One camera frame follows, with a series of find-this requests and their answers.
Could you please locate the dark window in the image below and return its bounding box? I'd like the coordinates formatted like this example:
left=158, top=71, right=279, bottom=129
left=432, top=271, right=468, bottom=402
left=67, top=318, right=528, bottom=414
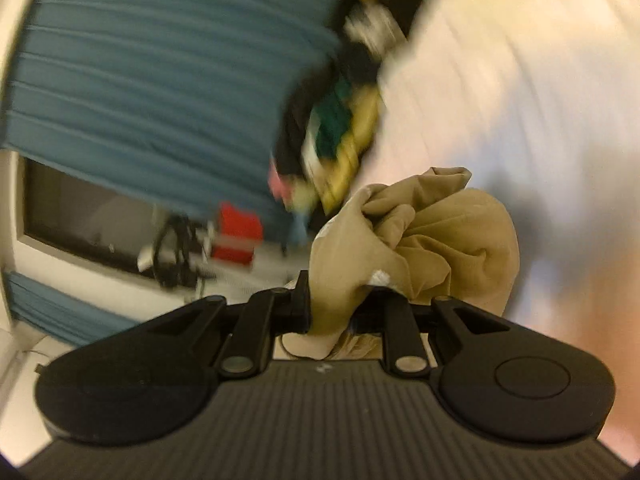
left=20, top=154, right=301, bottom=288

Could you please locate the tan t-shirt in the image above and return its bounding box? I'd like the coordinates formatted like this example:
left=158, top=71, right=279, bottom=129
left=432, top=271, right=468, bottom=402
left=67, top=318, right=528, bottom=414
left=280, top=166, right=521, bottom=361

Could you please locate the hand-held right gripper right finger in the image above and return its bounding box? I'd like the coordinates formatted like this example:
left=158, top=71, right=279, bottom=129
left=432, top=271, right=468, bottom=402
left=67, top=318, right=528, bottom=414
left=354, top=285, right=511, bottom=379

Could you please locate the red bag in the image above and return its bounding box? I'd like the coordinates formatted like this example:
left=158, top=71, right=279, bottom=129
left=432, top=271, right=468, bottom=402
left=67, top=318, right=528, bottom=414
left=212, top=202, right=265, bottom=267

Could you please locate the yellow cloth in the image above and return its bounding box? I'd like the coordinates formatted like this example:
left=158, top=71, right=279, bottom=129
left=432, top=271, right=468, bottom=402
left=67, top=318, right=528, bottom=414
left=320, top=87, right=385, bottom=215

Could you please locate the pink garment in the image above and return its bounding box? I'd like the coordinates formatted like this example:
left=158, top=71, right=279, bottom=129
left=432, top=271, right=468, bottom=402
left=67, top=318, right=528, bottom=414
left=267, top=159, right=297, bottom=207

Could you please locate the wide blue curtain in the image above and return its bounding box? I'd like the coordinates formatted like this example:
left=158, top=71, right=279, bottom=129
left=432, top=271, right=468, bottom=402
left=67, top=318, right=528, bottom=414
left=0, top=0, right=351, bottom=243

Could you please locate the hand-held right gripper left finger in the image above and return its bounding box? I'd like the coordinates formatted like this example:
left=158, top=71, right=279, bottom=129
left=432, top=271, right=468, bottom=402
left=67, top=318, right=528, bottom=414
left=145, top=270, right=313, bottom=380

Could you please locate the green garment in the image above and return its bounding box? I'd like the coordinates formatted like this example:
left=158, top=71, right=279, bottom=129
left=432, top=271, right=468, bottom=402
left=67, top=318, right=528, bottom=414
left=312, top=82, right=355, bottom=158

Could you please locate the narrow blue curtain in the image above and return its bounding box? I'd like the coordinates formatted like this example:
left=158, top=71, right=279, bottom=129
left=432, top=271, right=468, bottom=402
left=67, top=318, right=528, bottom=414
left=5, top=270, right=143, bottom=350

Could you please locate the white patterned cloth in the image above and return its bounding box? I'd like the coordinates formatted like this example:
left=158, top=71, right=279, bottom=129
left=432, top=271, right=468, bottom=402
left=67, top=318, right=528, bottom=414
left=344, top=2, right=407, bottom=50

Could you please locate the pastel tie-dye blanket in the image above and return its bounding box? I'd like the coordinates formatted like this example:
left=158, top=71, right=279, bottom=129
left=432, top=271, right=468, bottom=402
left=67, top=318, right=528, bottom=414
left=370, top=0, right=640, bottom=461

